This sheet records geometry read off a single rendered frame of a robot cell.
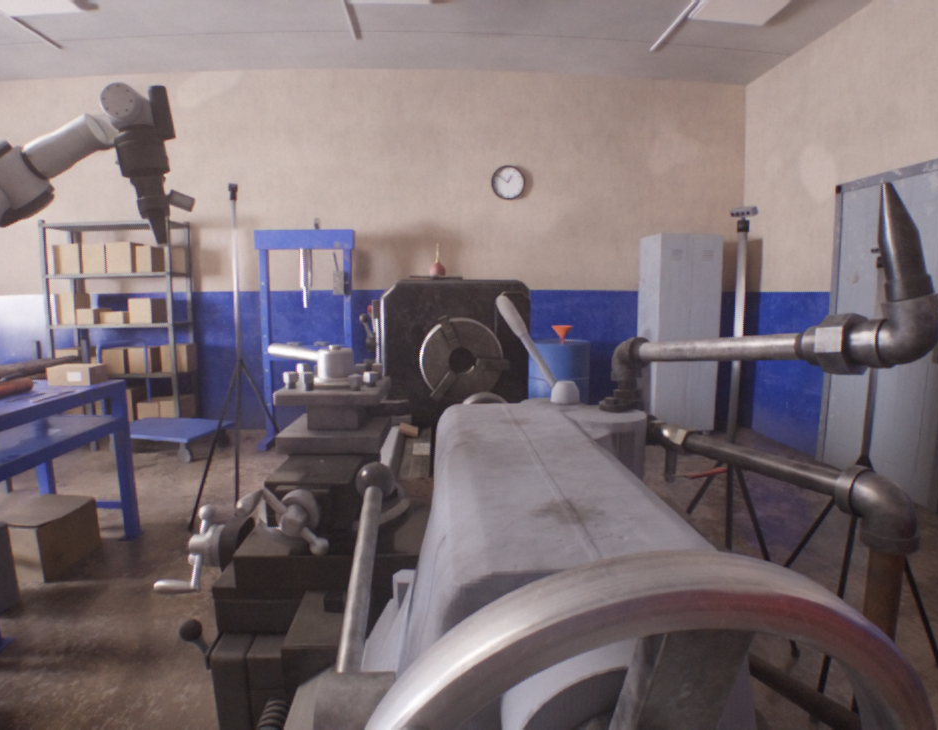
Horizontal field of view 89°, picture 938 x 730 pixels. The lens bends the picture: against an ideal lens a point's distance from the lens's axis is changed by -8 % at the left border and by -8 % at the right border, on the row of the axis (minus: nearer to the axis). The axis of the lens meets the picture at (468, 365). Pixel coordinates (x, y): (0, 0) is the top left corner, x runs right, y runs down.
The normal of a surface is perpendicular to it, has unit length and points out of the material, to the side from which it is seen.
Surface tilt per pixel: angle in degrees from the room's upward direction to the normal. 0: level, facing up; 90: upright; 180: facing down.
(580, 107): 90
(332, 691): 19
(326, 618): 0
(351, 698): 30
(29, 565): 90
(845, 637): 90
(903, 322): 99
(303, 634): 0
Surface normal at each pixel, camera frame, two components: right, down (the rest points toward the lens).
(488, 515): 0.00, -0.99
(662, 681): 0.04, 0.29
